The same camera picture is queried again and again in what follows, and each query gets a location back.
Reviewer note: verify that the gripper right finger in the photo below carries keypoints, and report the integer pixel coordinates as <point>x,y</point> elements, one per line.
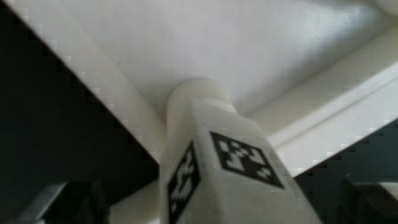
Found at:
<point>369,203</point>

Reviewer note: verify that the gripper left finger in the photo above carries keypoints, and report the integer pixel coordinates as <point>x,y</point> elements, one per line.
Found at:
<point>69,204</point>

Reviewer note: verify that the white table leg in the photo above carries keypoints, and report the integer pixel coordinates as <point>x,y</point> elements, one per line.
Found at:
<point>227,185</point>

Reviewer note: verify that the white square tabletop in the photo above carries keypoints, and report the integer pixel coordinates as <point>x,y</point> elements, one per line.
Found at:
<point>301,54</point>

